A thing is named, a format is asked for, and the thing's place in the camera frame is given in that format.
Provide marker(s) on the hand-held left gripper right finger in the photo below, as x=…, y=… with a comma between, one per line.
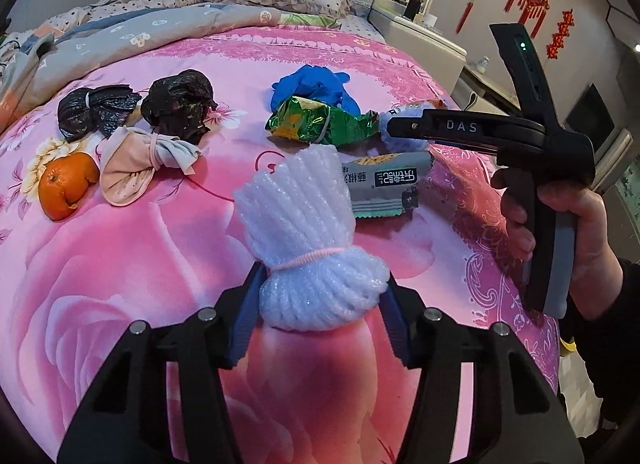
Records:
x=396, y=326

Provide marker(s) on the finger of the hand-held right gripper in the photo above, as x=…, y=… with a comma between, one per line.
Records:
x=407, y=127

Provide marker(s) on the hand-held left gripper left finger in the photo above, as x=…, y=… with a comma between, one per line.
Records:
x=245, y=316

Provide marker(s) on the pale blue foam net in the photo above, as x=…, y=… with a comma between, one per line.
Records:
x=400, y=145

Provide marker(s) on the grey snack wrapper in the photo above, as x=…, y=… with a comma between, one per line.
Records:
x=385, y=184

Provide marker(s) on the green foil snack wrapper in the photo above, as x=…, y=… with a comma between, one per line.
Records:
x=320, y=122

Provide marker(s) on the white foam net bundle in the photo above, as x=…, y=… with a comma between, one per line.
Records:
x=300, y=224

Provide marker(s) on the blue rubber glove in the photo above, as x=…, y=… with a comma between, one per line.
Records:
x=305, y=82

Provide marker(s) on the pink cloth bundle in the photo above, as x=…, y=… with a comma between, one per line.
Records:
x=125, y=174

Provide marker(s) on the orange peel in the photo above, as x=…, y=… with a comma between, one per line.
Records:
x=60, y=189

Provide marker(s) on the black plastic bag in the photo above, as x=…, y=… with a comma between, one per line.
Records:
x=175, y=99

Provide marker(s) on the black bag with white band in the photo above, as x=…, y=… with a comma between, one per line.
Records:
x=85, y=112

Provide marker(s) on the person's right forearm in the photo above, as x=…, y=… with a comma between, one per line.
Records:
x=615, y=344

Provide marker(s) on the person's right hand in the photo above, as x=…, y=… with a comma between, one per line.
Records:
x=595, y=244

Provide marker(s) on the black television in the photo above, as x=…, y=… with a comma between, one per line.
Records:
x=590, y=114

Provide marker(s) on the white nightstand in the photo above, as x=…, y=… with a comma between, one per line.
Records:
x=430, y=44

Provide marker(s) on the small white figurine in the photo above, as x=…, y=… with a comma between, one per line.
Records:
x=483, y=63

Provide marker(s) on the pink floral blanket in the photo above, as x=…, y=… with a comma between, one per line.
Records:
x=150, y=269

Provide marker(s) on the polka dot bed sheet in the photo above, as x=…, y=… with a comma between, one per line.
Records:
x=362, y=27

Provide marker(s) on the short red hanging decoration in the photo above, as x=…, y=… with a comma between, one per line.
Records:
x=560, y=37

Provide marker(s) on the black bottle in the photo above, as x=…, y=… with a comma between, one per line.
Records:
x=413, y=5

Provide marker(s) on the green floral cloth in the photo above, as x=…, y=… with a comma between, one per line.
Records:
x=310, y=19

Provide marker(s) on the grey patterned quilt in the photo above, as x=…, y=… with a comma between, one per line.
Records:
x=150, y=27

